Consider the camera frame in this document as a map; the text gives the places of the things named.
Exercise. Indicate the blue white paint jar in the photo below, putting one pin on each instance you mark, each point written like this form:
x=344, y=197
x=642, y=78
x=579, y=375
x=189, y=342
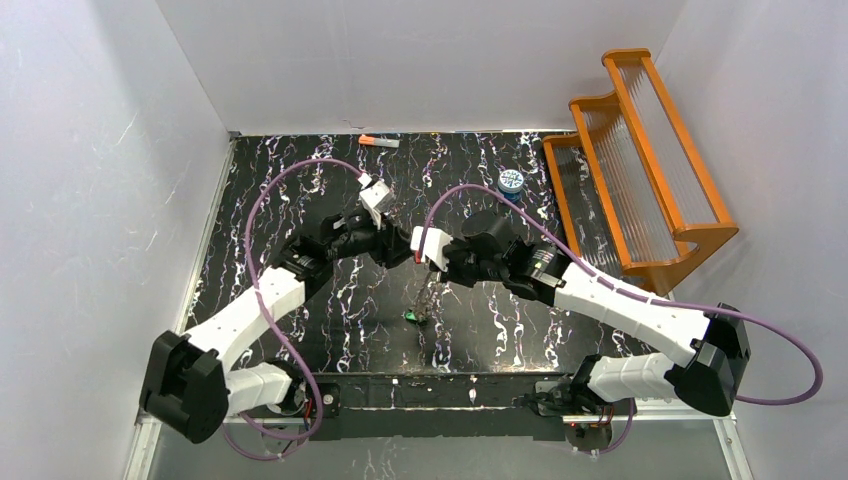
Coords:
x=510, y=184

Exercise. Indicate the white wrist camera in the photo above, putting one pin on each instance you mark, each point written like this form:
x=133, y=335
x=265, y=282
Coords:
x=376, y=197
x=428, y=246

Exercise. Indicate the orange white marker pen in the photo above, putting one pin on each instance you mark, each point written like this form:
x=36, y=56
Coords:
x=378, y=142

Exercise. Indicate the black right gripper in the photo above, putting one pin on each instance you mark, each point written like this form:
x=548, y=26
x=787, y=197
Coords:
x=448, y=266

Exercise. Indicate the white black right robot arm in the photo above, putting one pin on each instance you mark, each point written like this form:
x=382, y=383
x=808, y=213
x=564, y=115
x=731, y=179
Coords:
x=698, y=358

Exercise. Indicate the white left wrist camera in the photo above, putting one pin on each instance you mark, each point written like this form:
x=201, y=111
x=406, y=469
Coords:
x=376, y=197

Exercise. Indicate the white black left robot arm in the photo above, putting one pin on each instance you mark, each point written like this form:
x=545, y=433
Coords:
x=192, y=382

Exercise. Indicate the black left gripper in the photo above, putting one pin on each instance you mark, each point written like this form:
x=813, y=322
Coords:
x=389, y=242

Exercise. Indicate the round metal key organizer disc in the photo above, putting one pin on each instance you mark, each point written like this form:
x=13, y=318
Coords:
x=426, y=298

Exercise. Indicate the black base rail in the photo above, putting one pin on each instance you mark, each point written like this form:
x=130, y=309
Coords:
x=459, y=405

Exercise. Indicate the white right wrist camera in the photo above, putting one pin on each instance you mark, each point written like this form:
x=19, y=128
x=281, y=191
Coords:
x=428, y=246

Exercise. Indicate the green tagged key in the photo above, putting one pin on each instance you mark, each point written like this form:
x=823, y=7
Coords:
x=416, y=318

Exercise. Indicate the orange wooden tiered rack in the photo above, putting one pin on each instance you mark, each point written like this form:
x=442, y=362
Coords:
x=634, y=195

